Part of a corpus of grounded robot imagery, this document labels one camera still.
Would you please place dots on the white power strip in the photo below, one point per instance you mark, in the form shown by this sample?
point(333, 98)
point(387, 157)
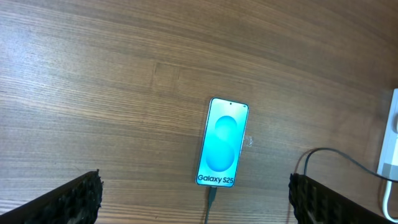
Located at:
point(388, 158)

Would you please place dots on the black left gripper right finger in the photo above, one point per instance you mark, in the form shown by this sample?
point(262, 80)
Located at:
point(314, 203)

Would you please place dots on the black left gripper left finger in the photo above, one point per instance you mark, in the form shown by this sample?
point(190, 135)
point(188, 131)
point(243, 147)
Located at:
point(77, 201)

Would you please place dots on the Galaxy S25 smartphone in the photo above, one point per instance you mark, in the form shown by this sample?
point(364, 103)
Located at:
point(222, 143)

